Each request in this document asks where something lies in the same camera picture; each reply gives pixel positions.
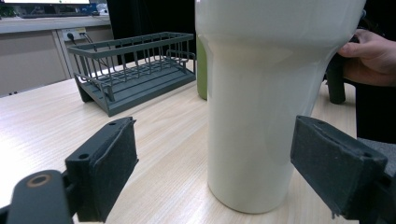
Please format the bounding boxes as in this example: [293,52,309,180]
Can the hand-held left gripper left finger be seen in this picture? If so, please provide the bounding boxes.
[64,116,139,223]

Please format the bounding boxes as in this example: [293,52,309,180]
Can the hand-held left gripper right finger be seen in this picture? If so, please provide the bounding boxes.
[290,115,389,221]

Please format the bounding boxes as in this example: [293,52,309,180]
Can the white tumbler cup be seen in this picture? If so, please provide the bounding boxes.
[194,0,368,215]

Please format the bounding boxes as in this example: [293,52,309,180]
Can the dark grey wire rack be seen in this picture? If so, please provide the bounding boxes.
[67,31,197,118]

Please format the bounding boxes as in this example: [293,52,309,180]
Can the green bottle with white cap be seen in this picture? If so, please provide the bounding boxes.
[195,35,209,101]

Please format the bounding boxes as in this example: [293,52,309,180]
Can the beige office desk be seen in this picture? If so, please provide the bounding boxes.
[0,14,114,98]

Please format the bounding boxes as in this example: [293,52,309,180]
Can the white power socket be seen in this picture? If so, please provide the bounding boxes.
[62,27,88,42]

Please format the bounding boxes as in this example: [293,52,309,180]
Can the black keyboard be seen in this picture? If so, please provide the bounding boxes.
[20,11,92,20]

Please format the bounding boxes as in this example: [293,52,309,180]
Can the computer monitor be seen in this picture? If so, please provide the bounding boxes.
[0,0,92,6]

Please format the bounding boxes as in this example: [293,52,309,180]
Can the black socket cables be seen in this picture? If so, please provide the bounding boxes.
[66,32,109,69]

